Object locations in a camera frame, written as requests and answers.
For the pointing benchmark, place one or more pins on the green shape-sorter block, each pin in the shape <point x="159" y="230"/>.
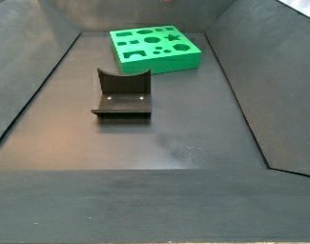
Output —
<point x="159" y="49"/>

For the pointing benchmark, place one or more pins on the black fixture bracket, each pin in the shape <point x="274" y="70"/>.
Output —
<point x="124" y="93"/>

